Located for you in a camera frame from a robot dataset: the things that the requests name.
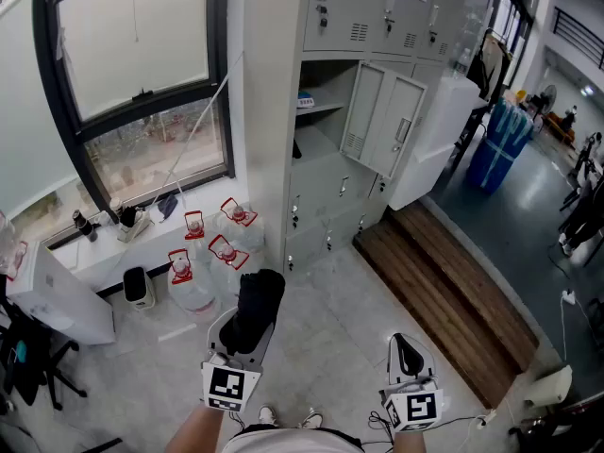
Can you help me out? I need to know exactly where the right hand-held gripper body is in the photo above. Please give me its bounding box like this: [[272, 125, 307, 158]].
[[379, 374, 445, 434]]

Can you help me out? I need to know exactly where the white low cabinet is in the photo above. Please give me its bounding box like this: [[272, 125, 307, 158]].
[[5, 241, 117, 346]]

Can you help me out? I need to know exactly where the white plastic box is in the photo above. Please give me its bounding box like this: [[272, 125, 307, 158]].
[[523, 364, 575, 408]]

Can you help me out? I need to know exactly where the person's right white shoe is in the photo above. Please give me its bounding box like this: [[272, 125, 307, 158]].
[[300, 408, 325, 431]]

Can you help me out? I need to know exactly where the black standing fan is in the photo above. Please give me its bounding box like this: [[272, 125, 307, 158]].
[[537, 84, 558, 118]]

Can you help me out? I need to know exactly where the dark blue cloth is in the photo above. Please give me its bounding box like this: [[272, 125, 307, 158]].
[[157, 193, 179, 221]]

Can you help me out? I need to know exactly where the clear plastic bottle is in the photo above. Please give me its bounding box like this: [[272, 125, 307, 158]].
[[455, 47, 473, 79]]

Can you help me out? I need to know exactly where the small white waste bin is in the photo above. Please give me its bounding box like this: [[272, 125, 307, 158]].
[[122, 266, 156, 311]]

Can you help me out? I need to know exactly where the person's right forearm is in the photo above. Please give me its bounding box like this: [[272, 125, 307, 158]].
[[385, 429, 428, 453]]

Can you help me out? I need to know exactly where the white desk organiser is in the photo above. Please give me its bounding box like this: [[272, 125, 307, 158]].
[[116, 205, 153, 243]]

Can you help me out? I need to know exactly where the person's white shirt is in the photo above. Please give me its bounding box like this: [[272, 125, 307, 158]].
[[220, 427, 364, 453]]

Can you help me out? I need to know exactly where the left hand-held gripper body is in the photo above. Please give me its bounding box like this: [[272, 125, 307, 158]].
[[201, 346, 263, 413]]

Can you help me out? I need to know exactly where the white pole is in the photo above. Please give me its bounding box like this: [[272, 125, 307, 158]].
[[149, 51, 245, 208]]

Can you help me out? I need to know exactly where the black cable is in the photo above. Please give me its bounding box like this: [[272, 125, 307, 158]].
[[367, 411, 478, 445]]

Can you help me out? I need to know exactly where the black metal railing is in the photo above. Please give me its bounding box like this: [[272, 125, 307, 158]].
[[551, 6, 604, 73]]

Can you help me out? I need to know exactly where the grey metal locker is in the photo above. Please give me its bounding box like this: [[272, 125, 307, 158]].
[[243, 0, 473, 274]]

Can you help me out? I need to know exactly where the black metal rack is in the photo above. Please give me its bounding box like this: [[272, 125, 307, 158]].
[[450, 28, 515, 174]]

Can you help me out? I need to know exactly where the brown wooden step platform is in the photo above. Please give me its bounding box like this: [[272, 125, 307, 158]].
[[352, 200, 540, 410]]

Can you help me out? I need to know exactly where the white box-shaped appliance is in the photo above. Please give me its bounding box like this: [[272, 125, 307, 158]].
[[387, 75, 490, 211]]

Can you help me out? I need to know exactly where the black drinking bottle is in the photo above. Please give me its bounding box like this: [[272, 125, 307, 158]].
[[72, 209, 99, 243]]

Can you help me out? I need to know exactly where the person's left forearm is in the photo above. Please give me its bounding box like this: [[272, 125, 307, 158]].
[[164, 402, 226, 453]]

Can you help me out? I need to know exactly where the black office chair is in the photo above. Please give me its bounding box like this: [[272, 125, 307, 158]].
[[0, 276, 89, 412]]

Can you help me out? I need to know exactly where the black framed window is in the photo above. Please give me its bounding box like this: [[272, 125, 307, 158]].
[[32, 0, 236, 212]]

